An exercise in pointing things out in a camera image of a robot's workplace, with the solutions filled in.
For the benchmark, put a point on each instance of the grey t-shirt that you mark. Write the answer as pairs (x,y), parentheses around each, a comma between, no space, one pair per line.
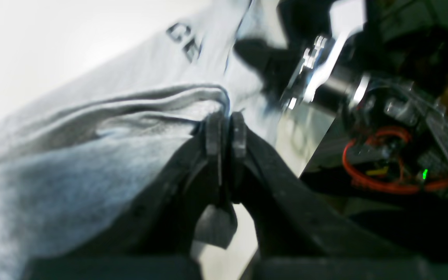
(72,160)

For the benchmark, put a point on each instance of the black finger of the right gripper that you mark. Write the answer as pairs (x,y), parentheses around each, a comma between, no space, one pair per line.
(274,66)

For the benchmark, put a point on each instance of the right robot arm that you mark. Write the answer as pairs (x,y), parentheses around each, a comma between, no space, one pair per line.
(394,118)

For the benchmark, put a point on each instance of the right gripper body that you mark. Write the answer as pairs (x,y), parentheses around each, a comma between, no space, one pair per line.
(319,81)

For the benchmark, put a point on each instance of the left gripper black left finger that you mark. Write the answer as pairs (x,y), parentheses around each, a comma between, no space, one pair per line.
(152,239)

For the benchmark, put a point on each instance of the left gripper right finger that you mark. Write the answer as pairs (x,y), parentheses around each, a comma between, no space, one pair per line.
(301,237)

